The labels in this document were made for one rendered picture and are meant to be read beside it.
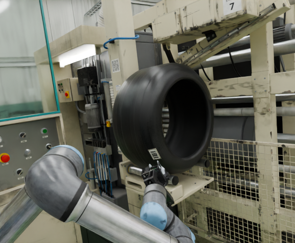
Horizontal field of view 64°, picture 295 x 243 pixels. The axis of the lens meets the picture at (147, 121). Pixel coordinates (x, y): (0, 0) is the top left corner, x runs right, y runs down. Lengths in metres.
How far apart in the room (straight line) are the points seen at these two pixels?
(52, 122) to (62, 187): 1.03
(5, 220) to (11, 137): 0.78
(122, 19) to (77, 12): 9.79
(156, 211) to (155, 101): 0.51
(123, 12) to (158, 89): 0.61
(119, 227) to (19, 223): 0.30
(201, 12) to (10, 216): 1.21
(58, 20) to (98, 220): 10.49
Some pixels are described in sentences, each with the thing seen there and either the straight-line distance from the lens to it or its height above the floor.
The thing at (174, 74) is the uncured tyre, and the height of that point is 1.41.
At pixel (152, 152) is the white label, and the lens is 1.07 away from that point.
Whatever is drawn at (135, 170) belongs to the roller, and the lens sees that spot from 1.36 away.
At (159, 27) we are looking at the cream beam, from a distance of 1.57.
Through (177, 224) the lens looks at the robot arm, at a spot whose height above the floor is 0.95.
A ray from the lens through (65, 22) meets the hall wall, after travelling 10.95.
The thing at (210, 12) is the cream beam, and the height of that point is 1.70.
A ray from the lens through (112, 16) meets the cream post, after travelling 1.50.
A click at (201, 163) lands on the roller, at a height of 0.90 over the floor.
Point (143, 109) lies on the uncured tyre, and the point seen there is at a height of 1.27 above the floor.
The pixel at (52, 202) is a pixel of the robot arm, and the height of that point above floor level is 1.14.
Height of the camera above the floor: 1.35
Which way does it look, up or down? 8 degrees down
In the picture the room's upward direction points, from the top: 7 degrees counter-clockwise
